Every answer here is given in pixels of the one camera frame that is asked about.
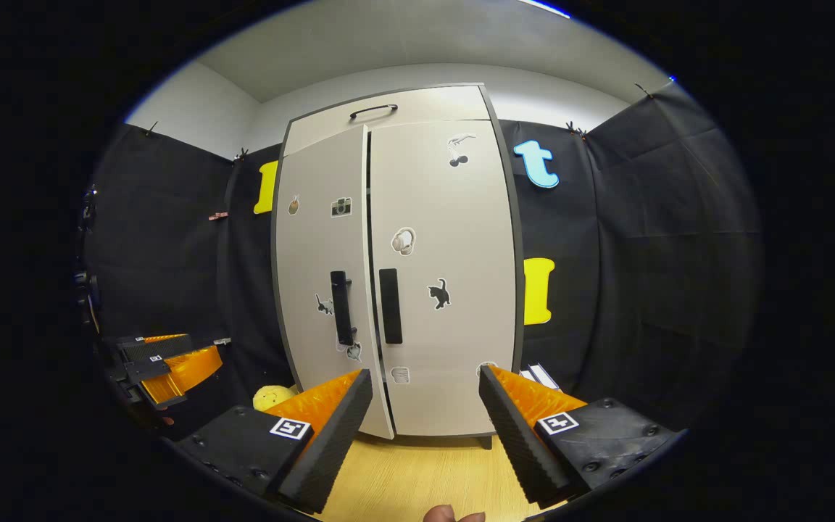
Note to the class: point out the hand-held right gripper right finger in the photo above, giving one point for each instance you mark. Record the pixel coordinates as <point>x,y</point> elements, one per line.
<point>515,442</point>

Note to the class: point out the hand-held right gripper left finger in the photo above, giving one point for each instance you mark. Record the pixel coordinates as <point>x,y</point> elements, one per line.
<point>330,442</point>

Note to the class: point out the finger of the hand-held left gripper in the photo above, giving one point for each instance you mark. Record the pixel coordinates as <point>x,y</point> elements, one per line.
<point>146,370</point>
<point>156,349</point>

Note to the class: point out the white shoe cabinet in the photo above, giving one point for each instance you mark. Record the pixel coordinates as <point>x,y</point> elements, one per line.
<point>520,290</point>

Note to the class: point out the cabinet door with headphones sticker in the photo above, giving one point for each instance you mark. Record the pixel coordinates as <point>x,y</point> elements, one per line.
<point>461,217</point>

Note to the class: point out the white cabinet drawer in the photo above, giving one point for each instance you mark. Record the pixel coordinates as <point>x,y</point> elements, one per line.
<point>432,109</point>

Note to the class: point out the white box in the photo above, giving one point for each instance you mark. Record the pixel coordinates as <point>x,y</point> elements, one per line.
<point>544,377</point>
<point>526,375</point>

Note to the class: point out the yellow plush toy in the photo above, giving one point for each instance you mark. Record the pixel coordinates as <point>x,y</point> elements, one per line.
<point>272,397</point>

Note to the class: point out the black backdrop cloth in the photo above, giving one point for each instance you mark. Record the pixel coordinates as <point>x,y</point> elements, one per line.
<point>664,254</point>
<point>164,254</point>

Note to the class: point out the black cloth clip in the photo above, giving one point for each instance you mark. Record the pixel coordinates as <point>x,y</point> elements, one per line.
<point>240,154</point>
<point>150,129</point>
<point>575,129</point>
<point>644,90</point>

